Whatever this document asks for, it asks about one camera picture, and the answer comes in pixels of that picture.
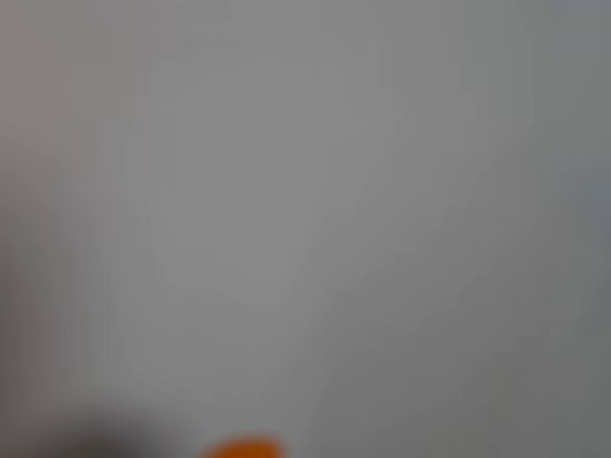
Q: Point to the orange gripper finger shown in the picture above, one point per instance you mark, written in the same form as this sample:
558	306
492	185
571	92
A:
241	449

